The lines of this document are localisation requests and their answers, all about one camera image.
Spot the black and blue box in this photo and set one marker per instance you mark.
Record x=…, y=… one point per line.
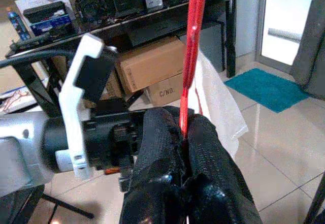
x=48, y=18

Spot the white thin mesh cloth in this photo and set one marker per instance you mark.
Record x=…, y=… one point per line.
x=218, y=94

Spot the black desk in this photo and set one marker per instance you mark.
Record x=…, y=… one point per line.
x=157, y=28

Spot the large plain cardboard box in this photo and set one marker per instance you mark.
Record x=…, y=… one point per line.
x=149, y=64

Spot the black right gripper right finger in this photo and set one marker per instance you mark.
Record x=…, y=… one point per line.
x=210, y=163

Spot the grey curtain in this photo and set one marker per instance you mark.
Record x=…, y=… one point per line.
x=312, y=43

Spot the black clothes rack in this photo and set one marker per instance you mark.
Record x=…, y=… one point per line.
x=316, y=201

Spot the teal floor mat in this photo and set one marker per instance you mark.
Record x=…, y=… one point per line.
x=266, y=89

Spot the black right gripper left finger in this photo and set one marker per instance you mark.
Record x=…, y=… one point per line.
x=157, y=145

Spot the blue drink bottle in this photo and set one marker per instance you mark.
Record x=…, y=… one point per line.
x=15, y=23

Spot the glass door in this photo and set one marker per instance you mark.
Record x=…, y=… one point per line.
x=281, y=18

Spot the cardboard box printed C/NO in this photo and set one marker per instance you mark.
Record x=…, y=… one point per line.
x=165, y=92

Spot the red plastic clothes hanger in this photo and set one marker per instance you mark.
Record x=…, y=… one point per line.
x=194, y=18

